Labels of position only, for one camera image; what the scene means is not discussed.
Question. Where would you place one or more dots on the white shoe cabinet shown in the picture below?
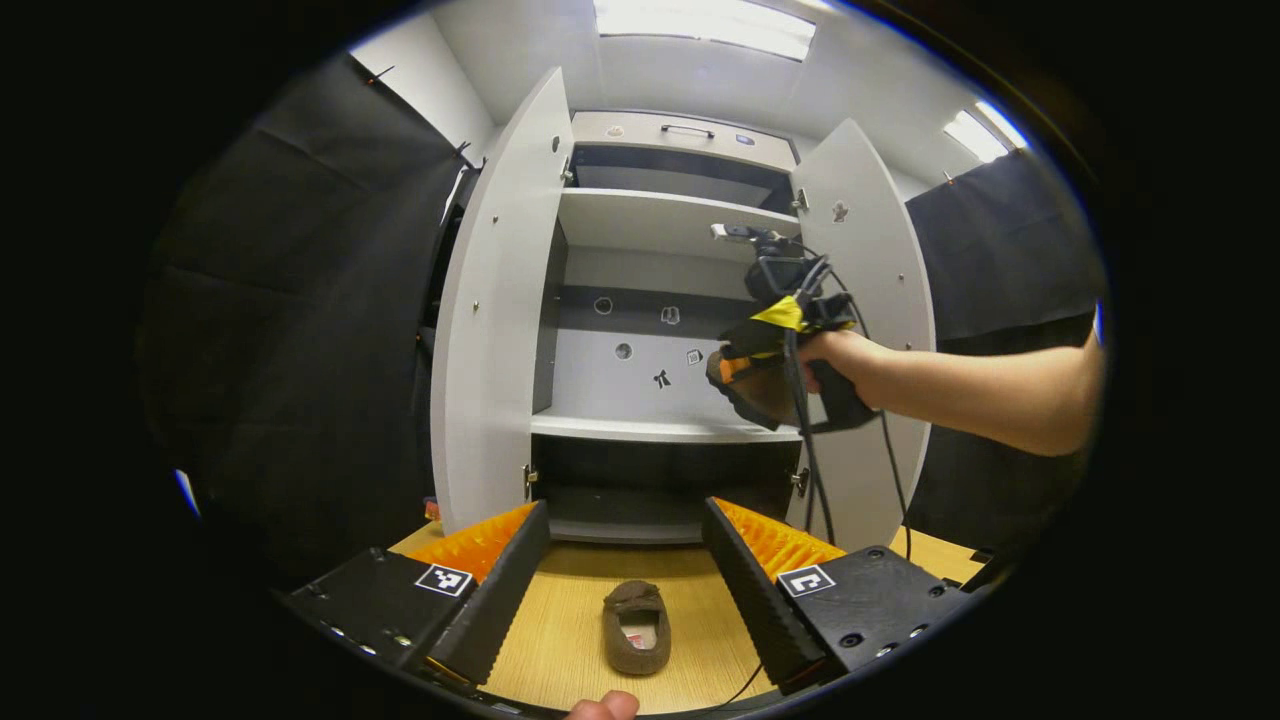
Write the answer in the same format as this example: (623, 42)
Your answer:
(650, 215)

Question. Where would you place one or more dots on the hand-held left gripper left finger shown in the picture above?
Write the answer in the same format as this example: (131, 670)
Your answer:
(370, 600)

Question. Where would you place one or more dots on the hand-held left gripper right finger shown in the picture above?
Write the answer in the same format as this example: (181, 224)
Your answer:
(870, 600)

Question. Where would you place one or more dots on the white cabinet drawer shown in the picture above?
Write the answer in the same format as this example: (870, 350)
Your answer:
(640, 135)

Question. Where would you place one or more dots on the black backdrop cloth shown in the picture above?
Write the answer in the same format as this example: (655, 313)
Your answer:
(1000, 260)
(300, 350)

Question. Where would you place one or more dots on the brown fuzzy slipper shoe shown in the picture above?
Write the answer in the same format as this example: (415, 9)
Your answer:
(768, 398)
(637, 655)

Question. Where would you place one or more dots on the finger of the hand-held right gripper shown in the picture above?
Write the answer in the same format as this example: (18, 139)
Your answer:
(755, 340)

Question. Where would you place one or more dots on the small ceiling light panel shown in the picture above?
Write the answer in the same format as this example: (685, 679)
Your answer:
(985, 130)

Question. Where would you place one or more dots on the large ceiling light panel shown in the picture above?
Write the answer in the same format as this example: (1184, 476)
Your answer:
(700, 25)

